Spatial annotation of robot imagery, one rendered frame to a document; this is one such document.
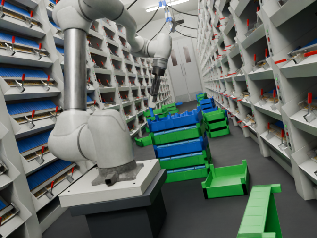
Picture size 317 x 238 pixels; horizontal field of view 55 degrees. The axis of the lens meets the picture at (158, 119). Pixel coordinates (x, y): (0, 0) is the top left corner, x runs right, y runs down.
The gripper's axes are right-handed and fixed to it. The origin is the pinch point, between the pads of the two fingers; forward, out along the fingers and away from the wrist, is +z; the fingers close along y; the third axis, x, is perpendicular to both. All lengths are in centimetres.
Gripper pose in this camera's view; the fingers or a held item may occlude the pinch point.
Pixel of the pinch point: (152, 102)
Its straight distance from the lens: 181.0
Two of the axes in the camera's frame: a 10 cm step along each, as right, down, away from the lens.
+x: 9.5, 1.9, 2.6
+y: 2.5, 0.3, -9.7
